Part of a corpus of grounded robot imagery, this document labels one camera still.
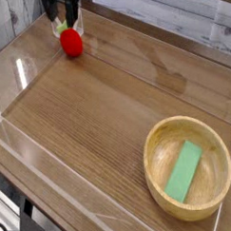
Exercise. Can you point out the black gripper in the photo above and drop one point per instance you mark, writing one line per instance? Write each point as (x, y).
(71, 6)

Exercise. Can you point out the red plush strawberry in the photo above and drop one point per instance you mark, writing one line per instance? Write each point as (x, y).
(70, 39)

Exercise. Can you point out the wooden bowl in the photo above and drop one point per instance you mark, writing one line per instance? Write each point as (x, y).
(211, 176)

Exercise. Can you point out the green rectangular block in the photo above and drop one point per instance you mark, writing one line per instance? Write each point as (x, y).
(182, 174)

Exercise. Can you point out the clear acrylic wall panel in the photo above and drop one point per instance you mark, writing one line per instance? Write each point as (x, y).
(70, 200)

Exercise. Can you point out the black table leg frame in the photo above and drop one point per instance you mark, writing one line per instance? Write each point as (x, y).
(32, 219)

